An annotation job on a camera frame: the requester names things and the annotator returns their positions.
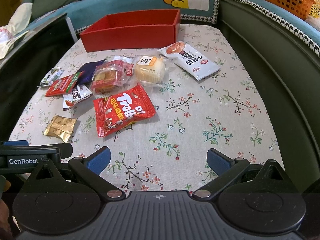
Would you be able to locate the red Trolli candy bag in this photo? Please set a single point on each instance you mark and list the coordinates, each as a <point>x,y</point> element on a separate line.
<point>122,109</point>

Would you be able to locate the green white Kapron wafer packet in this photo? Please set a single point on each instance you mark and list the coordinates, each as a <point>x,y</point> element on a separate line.
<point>53,75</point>

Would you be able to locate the dark glass side table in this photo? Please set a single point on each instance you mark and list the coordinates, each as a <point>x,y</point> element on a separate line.
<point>29,61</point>

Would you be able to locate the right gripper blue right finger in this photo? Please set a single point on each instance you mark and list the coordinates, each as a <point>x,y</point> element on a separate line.
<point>219,162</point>

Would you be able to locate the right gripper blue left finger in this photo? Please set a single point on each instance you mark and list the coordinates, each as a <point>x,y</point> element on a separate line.
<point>98,160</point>

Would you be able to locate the white cloth on sofa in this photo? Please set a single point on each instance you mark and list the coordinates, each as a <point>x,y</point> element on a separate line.
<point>20,19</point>

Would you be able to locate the white noodle snack packet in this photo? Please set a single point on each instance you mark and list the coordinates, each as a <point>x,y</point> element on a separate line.
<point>190,60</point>

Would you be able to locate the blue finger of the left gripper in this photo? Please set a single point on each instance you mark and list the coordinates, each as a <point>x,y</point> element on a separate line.
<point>16,143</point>

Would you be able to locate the gold foil snack packet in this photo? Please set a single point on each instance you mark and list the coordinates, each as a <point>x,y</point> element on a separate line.
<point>60,127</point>

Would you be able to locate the small white red snack packet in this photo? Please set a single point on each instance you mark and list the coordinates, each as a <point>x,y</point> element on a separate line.
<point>78,94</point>

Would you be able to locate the red crown spicy strip packet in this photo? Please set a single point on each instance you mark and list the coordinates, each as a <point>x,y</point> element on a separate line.
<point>63,85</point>

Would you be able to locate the red cardboard box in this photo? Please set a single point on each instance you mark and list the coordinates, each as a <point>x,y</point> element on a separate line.
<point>154,28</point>

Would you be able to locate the blue foil snack packet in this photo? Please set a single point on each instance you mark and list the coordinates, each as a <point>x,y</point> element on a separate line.
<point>87,70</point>

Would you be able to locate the pink pastry packet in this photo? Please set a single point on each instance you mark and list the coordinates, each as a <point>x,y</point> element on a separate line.
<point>110,75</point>

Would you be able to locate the teal lion sofa cover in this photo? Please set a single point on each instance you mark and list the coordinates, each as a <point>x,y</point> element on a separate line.
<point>84,13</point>

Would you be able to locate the steamed cake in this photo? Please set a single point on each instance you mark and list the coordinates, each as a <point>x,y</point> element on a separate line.
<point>148,69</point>

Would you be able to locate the papers and bags on side table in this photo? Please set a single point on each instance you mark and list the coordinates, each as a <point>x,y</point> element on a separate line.
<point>8,41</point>

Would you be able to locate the floral tablecloth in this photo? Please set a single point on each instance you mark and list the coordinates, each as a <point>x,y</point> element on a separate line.
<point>169,151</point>

